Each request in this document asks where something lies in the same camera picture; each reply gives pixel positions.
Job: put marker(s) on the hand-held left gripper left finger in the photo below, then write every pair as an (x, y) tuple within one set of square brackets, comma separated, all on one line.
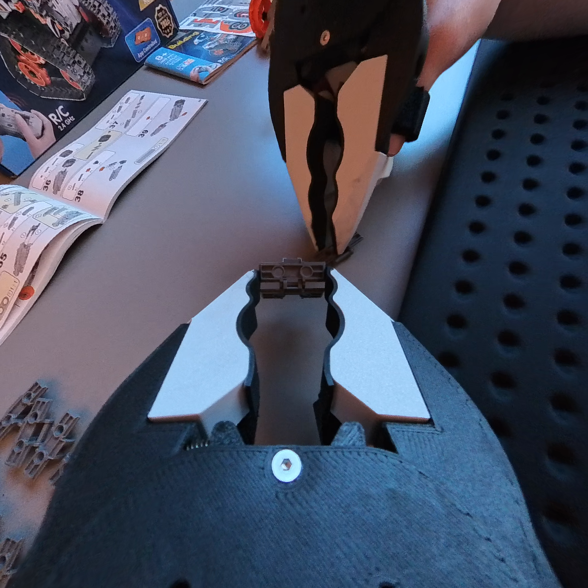
[(206, 367)]

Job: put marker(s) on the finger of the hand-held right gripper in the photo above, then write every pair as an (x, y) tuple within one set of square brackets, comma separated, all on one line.
[(297, 138), (363, 128)]

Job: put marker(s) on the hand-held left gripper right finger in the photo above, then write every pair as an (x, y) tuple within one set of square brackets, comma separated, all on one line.
[(372, 367)]

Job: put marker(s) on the grey plastic track link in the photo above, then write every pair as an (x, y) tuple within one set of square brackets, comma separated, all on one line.
[(345, 251), (266, 268)]

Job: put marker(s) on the grey desk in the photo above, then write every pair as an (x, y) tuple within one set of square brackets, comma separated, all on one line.
[(183, 229)]

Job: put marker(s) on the person's right hand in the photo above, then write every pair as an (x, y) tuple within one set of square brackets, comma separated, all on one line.
[(454, 32)]

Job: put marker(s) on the orange wheel toy assembly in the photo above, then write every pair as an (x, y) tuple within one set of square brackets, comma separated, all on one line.
[(259, 16)]

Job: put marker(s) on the blue cover leaflet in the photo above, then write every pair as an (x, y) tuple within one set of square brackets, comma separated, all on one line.
[(193, 59)]

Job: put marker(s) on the sticker sheet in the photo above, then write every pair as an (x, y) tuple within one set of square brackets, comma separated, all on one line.
[(216, 18)]

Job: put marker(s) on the open instruction booklet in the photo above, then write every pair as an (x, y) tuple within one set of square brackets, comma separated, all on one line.
[(138, 138)]

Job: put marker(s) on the black perforated mat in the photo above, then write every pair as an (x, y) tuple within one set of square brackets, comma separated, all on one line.
[(505, 229)]

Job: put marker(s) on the rows of grey track links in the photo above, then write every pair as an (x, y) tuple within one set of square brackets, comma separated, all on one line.
[(41, 432)]

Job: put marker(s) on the blue toy box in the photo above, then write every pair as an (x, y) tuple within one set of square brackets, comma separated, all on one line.
[(115, 55)]

